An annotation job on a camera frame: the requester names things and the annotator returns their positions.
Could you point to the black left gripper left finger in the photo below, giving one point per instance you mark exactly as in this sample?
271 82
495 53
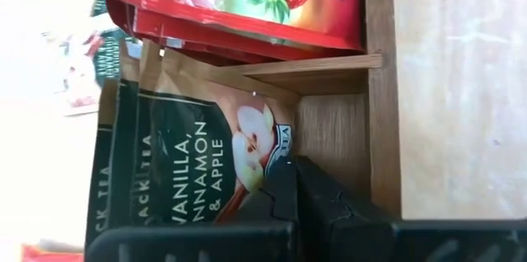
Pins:
280 204

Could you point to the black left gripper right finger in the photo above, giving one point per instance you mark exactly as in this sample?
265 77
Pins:
329 229

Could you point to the brown wooden compartment tray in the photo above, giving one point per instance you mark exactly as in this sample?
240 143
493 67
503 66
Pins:
383 109

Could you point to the red strawberry tea bag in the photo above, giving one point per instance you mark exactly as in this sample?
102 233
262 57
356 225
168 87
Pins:
206 2
185 33

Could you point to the orange peach tea bag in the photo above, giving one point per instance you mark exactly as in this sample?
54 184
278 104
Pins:
49 254

